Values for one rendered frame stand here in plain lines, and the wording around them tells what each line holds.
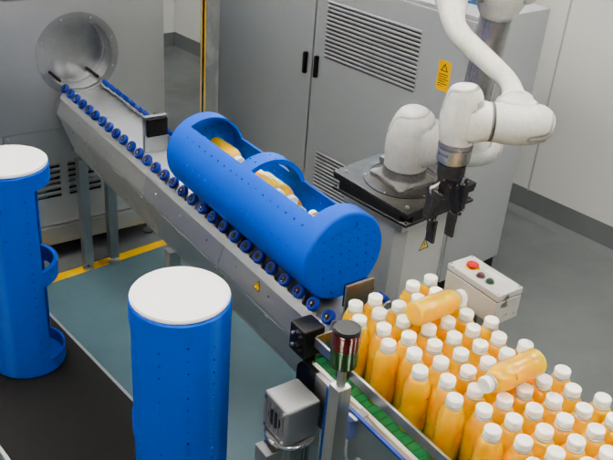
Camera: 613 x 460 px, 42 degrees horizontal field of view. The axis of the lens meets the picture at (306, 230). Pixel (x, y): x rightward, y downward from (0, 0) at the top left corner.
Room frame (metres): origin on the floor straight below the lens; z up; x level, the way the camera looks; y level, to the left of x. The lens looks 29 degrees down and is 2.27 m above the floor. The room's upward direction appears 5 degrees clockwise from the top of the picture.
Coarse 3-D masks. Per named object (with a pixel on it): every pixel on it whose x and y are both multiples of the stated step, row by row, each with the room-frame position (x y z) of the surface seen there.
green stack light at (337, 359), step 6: (330, 348) 1.41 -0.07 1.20; (330, 354) 1.41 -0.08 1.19; (336, 354) 1.39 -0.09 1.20; (342, 354) 1.38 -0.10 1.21; (348, 354) 1.38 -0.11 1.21; (354, 354) 1.39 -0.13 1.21; (330, 360) 1.40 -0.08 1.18; (336, 360) 1.39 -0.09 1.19; (342, 360) 1.38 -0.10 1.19; (348, 360) 1.38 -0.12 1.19; (354, 360) 1.39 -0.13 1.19; (336, 366) 1.39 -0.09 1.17; (342, 366) 1.38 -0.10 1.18; (348, 366) 1.38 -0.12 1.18; (354, 366) 1.39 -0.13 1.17
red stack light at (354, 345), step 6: (336, 336) 1.39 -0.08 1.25; (360, 336) 1.40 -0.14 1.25; (336, 342) 1.39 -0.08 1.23; (342, 342) 1.38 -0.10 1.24; (348, 342) 1.38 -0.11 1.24; (354, 342) 1.39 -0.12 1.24; (336, 348) 1.39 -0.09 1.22; (342, 348) 1.38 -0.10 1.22; (348, 348) 1.38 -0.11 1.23; (354, 348) 1.39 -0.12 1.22
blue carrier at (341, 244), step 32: (192, 128) 2.66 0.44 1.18; (224, 128) 2.74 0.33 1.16; (192, 160) 2.47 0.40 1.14; (224, 160) 2.37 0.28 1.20; (256, 160) 2.32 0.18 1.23; (288, 160) 2.39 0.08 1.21; (192, 192) 2.52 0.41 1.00; (224, 192) 2.28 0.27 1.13; (256, 192) 2.18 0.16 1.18; (320, 192) 2.33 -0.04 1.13; (256, 224) 2.12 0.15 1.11; (288, 224) 2.02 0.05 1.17; (320, 224) 1.97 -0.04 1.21; (352, 224) 2.01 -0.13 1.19; (288, 256) 1.97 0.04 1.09; (320, 256) 1.94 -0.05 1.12; (352, 256) 2.01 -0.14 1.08; (320, 288) 1.95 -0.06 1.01
